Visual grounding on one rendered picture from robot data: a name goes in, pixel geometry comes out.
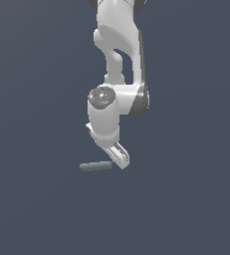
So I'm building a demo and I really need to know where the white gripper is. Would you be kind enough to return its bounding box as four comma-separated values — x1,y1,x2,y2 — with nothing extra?
85,123,131,170

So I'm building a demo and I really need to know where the small grey-green cylinder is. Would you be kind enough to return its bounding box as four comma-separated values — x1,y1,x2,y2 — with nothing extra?
79,160,114,172

